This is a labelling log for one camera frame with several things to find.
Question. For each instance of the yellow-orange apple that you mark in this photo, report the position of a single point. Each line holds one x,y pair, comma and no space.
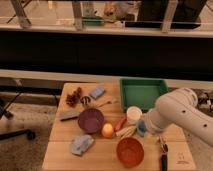
107,130

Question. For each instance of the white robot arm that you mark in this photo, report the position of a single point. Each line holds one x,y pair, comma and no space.
179,107

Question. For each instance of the green plastic tray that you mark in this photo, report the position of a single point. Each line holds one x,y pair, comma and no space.
141,92

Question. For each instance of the blue sponge block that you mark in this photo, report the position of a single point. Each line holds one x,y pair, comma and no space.
97,92

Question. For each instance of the black round clip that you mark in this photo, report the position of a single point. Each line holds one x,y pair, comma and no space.
85,100

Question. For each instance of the purple bowl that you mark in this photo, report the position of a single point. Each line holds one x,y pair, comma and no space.
91,120

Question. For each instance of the orange carrot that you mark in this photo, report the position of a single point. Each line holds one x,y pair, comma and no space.
120,123

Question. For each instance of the white cup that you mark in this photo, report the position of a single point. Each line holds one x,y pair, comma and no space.
133,114

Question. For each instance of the grey brush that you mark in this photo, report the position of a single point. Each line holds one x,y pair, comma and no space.
68,116

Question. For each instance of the blue cup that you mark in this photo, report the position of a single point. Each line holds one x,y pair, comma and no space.
141,129

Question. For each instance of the blue crumpled cloth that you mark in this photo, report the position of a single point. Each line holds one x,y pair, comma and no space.
80,144

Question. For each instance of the green background bin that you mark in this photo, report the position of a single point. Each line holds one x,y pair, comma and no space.
92,21

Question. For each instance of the orange bowl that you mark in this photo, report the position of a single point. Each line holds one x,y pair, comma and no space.
130,152

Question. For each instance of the black chair base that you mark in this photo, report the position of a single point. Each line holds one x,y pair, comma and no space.
11,132

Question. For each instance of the black-handled tool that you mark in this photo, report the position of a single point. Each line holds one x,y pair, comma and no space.
164,158

